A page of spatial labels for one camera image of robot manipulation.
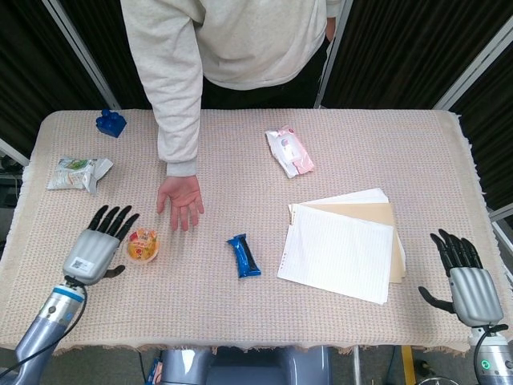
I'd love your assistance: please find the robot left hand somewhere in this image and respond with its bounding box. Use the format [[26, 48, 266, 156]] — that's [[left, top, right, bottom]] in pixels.
[[63, 205, 140, 286]]

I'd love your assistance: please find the person's right hand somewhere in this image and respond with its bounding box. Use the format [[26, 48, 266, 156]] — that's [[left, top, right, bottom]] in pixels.
[[156, 175, 205, 232]]

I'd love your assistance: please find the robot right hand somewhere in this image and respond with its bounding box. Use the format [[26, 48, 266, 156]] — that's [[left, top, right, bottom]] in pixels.
[[418, 229, 505, 326]]

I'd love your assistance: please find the orange fruit jelly cup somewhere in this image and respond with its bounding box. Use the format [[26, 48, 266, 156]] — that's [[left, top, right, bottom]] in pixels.
[[127, 227, 160, 264]]

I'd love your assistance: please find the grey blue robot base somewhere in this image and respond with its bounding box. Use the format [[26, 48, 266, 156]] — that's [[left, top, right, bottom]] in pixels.
[[158, 346, 333, 385]]

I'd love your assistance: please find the silver snack bag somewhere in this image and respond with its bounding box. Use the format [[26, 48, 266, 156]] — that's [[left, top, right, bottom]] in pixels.
[[46, 156, 115, 197]]

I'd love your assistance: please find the blue black snack bar wrapper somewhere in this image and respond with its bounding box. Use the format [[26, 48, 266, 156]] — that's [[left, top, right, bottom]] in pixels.
[[226, 233, 262, 279]]

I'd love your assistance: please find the grey sleeved right arm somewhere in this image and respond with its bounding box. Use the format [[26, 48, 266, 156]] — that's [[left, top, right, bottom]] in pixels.
[[119, 0, 204, 177]]

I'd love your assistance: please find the blue toy building brick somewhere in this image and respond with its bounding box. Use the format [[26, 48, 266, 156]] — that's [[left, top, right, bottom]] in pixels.
[[95, 108, 127, 139]]

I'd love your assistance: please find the pink white wet wipes pack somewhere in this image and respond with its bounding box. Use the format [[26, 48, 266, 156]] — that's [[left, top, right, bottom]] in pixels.
[[264, 125, 315, 179]]

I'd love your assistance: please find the tan paper folder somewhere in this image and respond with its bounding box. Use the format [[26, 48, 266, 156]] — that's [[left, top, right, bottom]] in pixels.
[[288, 202, 406, 285]]

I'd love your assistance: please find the lined white paper sheet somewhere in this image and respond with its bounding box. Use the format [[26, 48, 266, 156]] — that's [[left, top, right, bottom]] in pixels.
[[277, 207, 395, 306]]

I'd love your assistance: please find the plain white paper stack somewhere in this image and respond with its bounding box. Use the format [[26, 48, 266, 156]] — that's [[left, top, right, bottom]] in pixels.
[[304, 187, 390, 206]]

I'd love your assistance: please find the beige woven tablecloth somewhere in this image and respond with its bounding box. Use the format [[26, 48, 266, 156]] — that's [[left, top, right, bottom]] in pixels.
[[0, 108, 513, 356]]

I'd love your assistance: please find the person in grey sweatshirt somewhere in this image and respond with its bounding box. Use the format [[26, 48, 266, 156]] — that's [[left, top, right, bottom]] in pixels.
[[119, 0, 341, 109]]

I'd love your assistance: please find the dark curtain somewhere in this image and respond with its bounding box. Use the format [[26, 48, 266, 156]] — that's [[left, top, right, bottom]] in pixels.
[[322, 0, 513, 213], [0, 0, 149, 157]]

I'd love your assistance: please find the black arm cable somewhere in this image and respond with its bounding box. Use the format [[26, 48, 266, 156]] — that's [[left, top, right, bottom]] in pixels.
[[0, 286, 88, 375]]

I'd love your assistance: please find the white metal frame post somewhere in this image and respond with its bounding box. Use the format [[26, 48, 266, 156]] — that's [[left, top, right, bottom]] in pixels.
[[42, 0, 121, 110], [314, 0, 353, 108], [432, 15, 513, 110]]

